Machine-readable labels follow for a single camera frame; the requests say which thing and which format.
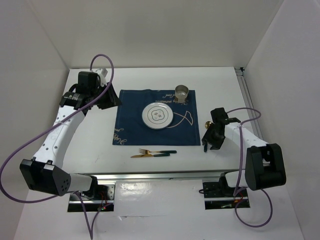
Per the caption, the aluminium frame rail right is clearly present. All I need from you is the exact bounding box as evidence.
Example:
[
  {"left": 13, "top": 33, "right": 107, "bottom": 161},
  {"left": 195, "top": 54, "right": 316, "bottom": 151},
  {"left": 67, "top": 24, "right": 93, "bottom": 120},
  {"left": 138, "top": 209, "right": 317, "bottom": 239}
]
[{"left": 234, "top": 67, "right": 263, "bottom": 139}]

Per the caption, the gold knife green handle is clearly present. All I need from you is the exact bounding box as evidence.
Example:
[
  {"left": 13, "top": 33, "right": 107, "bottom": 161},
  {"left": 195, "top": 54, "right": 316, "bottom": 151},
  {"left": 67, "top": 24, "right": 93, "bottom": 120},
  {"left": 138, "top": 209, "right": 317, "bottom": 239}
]
[{"left": 130, "top": 153, "right": 171, "bottom": 158}]

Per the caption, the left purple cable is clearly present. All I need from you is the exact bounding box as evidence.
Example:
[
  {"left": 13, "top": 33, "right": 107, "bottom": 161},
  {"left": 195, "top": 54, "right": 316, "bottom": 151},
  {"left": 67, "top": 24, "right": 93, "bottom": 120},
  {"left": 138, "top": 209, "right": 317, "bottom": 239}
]
[{"left": 0, "top": 53, "right": 115, "bottom": 240}]

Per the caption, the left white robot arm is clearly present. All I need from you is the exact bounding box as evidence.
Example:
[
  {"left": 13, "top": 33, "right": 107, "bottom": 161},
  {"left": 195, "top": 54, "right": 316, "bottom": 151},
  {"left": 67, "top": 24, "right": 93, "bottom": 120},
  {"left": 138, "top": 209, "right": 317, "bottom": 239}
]
[{"left": 19, "top": 68, "right": 121, "bottom": 200}]

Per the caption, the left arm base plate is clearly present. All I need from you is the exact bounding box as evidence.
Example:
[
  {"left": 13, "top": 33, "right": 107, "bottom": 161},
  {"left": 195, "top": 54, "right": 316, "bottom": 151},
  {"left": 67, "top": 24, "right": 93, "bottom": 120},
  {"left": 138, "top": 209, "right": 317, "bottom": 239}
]
[{"left": 67, "top": 182, "right": 116, "bottom": 213}]

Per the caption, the aluminium frame rail front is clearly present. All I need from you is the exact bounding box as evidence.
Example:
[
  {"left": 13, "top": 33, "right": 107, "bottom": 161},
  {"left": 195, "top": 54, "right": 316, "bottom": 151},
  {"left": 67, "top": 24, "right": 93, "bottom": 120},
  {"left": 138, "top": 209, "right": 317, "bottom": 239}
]
[{"left": 39, "top": 169, "right": 275, "bottom": 182}]

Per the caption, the gold fork green handle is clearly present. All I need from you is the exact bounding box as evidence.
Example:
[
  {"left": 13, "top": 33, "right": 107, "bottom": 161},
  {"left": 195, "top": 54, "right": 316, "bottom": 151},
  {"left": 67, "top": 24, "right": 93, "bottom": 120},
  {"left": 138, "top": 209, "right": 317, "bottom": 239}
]
[{"left": 138, "top": 148, "right": 177, "bottom": 154}]

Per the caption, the aluminium frame rail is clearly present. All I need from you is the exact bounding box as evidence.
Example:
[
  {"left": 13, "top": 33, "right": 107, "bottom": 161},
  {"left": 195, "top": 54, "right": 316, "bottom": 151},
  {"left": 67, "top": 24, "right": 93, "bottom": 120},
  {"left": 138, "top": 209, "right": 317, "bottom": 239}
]
[
  {"left": 39, "top": 169, "right": 275, "bottom": 182},
  {"left": 234, "top": 67, "right": 263, "bottom": 139}
]

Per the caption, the dark blue cloth placemat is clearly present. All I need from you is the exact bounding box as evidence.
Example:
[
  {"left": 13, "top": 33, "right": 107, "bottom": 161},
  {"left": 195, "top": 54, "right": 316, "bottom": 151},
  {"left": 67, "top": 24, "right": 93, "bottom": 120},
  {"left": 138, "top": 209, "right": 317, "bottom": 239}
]
[{"left": 112, "top": 89, "right": 201, "bottom": 146}]

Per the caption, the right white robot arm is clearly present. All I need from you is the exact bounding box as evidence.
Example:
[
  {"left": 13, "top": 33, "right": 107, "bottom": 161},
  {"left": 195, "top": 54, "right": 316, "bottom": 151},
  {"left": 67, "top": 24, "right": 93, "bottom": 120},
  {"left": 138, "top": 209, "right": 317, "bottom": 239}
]
[{"left": 201, "top": 107, "right": 287, "bottom": 196}]

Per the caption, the metal cup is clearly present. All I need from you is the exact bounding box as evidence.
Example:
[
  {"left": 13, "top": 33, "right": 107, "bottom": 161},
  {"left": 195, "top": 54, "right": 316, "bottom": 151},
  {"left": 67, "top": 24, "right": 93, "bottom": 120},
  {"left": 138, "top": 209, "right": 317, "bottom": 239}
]
[{"left": 174, "top": 85, "right": 189, "bottom": 103}]

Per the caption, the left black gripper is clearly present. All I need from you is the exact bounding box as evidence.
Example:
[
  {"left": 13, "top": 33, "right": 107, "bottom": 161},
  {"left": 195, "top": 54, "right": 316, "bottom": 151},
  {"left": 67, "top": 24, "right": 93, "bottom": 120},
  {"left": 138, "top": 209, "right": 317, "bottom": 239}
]
[{"left": 90, "top": 81, "right": 122, "bottom": 110}]

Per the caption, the white round plate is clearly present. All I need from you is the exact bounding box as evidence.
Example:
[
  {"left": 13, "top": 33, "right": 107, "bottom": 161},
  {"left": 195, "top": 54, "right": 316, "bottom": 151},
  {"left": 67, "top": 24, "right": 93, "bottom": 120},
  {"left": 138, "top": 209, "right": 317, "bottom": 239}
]
[{"left": 141, "top": 102, "right": 174, "bottom": 130}]

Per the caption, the gold spoon green handle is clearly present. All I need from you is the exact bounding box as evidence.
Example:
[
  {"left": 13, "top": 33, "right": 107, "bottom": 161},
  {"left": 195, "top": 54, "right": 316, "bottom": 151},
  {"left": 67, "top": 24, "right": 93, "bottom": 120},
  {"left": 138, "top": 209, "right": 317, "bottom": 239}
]
[{"left": 201, "top": 121, "right": 212, "bottom": 153}]

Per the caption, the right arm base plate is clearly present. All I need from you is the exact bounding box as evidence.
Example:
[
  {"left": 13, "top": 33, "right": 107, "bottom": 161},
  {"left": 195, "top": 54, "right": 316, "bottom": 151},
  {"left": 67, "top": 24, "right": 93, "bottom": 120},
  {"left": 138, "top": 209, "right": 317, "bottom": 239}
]
[{"left": 198, "top": 180, "right": 251, "bottom": 210}]

